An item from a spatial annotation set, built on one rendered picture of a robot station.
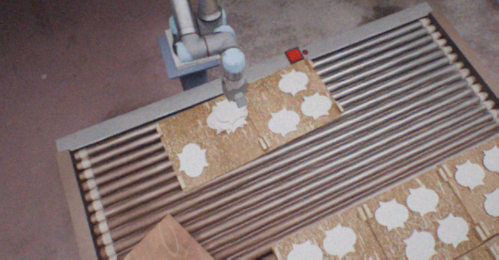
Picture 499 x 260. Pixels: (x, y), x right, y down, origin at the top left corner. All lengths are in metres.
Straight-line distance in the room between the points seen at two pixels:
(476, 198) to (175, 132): 1.37
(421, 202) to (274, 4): 2.15
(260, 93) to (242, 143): 0.27
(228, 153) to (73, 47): 1.99
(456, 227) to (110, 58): 2.59
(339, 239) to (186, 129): 0.82
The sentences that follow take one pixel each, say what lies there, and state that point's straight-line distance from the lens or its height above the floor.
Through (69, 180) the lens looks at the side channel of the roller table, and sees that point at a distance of 1.72.
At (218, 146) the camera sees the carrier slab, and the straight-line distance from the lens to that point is 1.62.
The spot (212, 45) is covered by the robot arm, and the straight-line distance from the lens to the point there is 1.29.
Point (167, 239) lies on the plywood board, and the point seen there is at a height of 1.04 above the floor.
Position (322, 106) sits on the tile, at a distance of 1.72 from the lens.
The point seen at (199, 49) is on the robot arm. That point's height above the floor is 1.41.
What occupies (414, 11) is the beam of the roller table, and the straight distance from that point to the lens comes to 2.25.
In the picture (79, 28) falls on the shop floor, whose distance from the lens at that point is 3.36.
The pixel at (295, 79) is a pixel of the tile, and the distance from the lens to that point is 1.76.
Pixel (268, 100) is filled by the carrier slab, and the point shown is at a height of 0.94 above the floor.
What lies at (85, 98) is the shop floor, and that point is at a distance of 2.99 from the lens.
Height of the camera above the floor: 2.47
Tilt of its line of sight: 67 degrees down
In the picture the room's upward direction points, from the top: 4 degrees clockwise
